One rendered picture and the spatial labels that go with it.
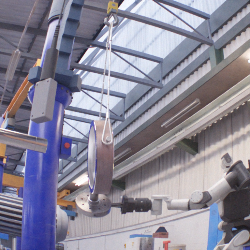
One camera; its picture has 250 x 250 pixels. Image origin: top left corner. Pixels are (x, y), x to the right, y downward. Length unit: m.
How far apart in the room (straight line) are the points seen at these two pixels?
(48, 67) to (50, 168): 2.33
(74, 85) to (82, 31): 6.46
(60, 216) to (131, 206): 3.26
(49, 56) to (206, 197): 1.25
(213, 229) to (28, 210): 4.10
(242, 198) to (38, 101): 1.46
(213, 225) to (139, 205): 4.66
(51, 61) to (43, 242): 2.32
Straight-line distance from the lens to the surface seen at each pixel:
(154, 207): 2.28
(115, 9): 2.57
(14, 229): 5.41
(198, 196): 2.17
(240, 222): 2.35
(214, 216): 6.85
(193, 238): 8.29
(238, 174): 2.18
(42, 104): 1.18
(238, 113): 7.76
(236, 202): 2.30
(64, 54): 3.74
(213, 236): 6.79
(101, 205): 2.22
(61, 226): 5.46
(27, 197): 3.46
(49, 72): 1.23
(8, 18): 10.09
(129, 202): 2.24
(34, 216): 3.39
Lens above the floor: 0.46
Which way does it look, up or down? 23 degrees up
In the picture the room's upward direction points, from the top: 3 degrees clockwise
